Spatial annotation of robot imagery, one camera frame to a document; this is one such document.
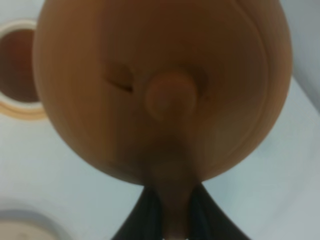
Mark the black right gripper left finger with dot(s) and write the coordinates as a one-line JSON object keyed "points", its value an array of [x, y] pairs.
{"points": [[145, 222]]}

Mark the near white teacup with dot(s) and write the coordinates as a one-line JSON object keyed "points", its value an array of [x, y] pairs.
{"points": [[16, 69]]}

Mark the near orange coaster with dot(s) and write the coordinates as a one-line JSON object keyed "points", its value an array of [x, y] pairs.
{"points": [[22, 110]]}

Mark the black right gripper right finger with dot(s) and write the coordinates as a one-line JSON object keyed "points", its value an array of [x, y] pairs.
{"points": [[207, 221]]}

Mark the beige teapot coaster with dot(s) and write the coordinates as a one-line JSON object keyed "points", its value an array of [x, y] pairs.
{"points": [[22, 224]]}

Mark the brown clay teapot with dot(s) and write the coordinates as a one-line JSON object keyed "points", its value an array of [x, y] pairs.
{"points": [[163, 93]]}

